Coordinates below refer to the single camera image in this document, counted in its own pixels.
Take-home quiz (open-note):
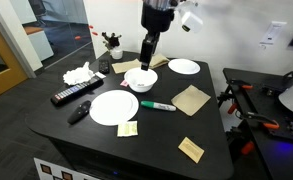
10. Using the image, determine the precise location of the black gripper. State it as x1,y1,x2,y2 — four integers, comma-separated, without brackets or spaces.
140,3,174,71

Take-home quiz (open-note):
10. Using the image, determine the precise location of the green capped marker pen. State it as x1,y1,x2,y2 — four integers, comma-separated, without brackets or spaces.
141,101,176,112

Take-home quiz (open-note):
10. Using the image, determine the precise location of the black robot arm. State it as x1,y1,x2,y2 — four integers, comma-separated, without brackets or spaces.
139,0,203,71

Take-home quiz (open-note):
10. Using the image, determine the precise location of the white ceramic bowl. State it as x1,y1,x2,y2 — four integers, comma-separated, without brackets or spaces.
124,67,158,93

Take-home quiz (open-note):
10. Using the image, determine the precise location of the brown folded napkin stack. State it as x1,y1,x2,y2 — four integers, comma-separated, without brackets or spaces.
149,54,169,69

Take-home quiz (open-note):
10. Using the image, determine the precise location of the flat brown napkin rear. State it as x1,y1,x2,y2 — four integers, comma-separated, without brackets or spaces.
112,59,141,74

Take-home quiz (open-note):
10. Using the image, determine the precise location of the small white plate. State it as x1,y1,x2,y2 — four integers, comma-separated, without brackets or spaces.
168,59,200,75

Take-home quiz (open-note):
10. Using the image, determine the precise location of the small pink packet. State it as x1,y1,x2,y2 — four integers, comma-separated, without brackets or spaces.
120,80,128,87

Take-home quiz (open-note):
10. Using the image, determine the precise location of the black remote near vase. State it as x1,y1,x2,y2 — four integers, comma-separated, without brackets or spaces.
99,60,110,74

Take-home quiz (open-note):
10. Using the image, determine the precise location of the brown paper napkin right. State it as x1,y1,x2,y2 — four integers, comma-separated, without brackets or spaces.
171,85,210,116

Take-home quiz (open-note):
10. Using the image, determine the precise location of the large white plate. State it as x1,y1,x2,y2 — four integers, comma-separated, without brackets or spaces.
89,90,139,126

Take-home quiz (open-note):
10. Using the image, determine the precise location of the crumpled white tissue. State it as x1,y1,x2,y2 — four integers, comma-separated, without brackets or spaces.
63,62,94,85

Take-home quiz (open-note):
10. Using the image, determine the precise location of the pale green sachet packet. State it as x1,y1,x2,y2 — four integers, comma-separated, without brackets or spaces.
117,121,138,137

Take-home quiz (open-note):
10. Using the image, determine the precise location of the long black tv remote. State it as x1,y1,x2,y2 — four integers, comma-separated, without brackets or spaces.
50,77,103,106

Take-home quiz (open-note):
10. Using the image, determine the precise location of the small black curved remote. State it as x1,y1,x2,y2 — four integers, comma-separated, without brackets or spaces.
67,100,91,125

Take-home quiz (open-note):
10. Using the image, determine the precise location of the black side table with clamps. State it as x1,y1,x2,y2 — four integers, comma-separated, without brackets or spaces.
218,68,293,180

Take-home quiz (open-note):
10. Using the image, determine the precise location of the checkered calibration board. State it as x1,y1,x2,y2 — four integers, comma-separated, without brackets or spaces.
34,158,98,180

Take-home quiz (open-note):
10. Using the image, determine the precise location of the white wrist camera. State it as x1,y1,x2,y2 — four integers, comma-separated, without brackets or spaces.
181,11,203,33

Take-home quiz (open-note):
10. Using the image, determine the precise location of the white wall device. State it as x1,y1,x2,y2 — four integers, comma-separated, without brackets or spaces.
259,21,286,46

